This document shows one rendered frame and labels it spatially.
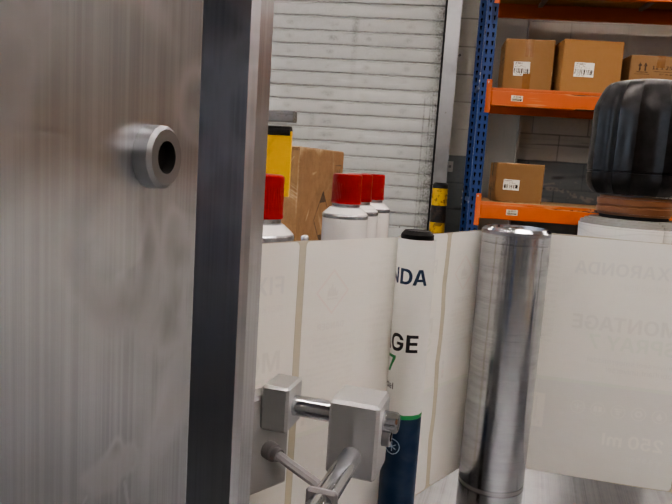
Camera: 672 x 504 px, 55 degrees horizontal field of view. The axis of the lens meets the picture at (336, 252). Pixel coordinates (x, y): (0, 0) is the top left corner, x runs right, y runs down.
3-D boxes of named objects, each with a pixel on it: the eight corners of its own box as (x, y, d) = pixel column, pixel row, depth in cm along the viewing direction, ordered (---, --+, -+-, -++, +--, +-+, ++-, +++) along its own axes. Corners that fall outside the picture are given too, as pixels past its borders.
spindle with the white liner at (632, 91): (672, 461, 51) (728, 74, 47) (553, 440, 54) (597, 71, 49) (652, 420, 60) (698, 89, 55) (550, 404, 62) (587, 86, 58)
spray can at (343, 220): (351, 361, 71) (364, 175, 68) (307, 354, 73) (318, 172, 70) (363, 349, 76) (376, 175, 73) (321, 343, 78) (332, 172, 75)
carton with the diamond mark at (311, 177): (291, 299, 114) (300, 145, 111) (170, 284, 120) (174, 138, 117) (336, 274, 143) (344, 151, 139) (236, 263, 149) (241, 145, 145)
